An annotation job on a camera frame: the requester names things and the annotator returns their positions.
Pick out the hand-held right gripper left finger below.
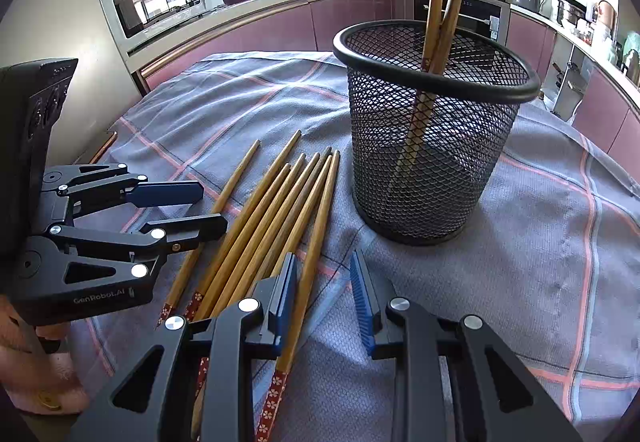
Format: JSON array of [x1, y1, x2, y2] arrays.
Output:
[[67, 252, 301, 442]]

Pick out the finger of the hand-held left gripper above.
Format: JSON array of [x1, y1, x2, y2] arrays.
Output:
[[25, 215, 228, 284], [42, 163, 203, 223]]

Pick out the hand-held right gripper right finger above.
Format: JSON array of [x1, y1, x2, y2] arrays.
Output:
[[349, 249, 583, 442]]

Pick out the bunch of wooden chopsticks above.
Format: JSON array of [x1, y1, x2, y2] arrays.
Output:
[[157, 129, 333, 442]]

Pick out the black mesh basket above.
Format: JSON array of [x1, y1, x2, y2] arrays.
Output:
[[332, 20, 543, 245]]

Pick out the person's left forearm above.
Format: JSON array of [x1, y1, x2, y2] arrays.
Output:
[[0, 347, 91, 417]]

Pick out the person's left hand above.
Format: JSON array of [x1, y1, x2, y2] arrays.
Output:
[[0, 295, 68, 354]]

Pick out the grey plaid tablecloth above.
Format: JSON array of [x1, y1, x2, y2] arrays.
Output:
[[65, 51, 640, 442]]

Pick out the mauve kitchen cabinets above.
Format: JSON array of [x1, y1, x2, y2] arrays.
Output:
[[132, 0, 640, 153]]

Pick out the black built-in oven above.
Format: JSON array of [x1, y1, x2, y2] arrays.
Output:
[[414, 0, 511, 46]]

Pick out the mint green appliance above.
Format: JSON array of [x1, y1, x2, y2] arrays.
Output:
[[622, 32, 640, 73]]

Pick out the pink kettle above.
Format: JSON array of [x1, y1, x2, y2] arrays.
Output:
[[595, 0, 618, 30]]

